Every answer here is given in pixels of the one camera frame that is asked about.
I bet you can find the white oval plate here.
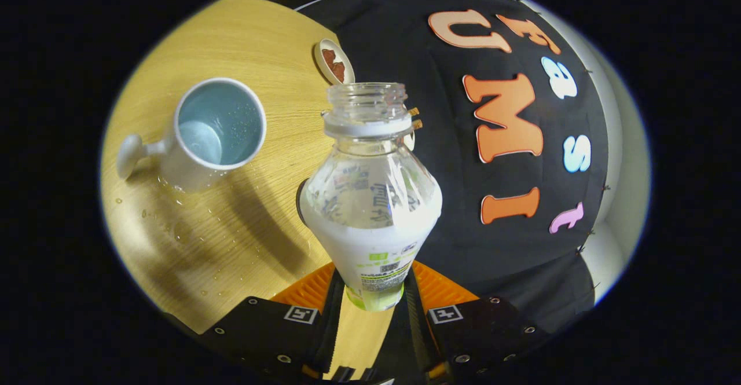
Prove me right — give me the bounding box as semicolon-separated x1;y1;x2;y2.
313;38;356;86

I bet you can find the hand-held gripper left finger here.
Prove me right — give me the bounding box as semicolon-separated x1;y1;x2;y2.
194;262;348;383

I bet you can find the wooden table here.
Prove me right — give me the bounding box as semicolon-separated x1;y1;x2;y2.
100;0;400;381

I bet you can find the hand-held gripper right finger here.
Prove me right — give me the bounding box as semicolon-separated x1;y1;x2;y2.
403;261;551;383

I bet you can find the white cup with blue inside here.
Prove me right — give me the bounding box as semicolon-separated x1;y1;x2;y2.
116;77;267;193

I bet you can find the clear plastic juice bottle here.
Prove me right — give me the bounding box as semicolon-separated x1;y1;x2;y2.
299;82;443;313

